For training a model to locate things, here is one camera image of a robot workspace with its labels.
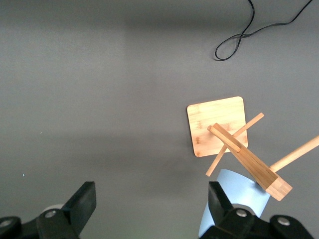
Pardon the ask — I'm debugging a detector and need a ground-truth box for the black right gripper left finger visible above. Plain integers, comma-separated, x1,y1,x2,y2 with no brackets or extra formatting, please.
0,181,97,239

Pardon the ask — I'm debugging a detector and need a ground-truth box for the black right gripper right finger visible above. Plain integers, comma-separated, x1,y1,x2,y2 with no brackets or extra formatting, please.
199,181,314,239

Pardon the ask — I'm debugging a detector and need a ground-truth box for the light blue cup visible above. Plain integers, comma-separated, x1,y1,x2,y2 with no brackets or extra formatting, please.
198,168,271,239

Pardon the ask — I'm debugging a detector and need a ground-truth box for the wooden mug tree stand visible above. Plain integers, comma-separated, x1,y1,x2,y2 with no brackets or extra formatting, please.
186,96,319,202

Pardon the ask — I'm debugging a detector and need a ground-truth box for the long black loose cable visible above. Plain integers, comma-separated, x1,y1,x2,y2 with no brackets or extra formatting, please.
214,0,314,61

